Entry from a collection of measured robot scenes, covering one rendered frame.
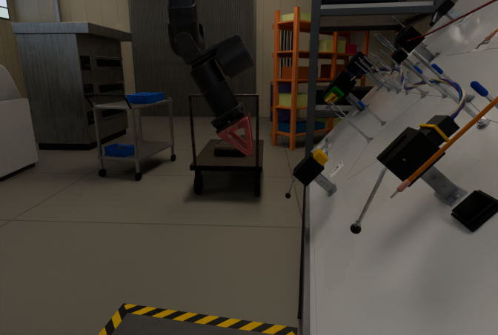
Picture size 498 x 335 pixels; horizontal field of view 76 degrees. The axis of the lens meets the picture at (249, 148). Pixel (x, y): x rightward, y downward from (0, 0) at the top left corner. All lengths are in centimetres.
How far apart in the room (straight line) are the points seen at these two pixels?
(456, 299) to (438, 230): 10
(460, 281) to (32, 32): 553
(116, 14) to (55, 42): 390
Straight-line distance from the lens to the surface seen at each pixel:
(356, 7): 140
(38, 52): 559
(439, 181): 45
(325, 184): 77
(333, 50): 553
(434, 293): 38
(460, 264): 38
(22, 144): 467
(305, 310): 54
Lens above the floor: 121
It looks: 14 degrees down
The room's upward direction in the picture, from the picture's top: straight up
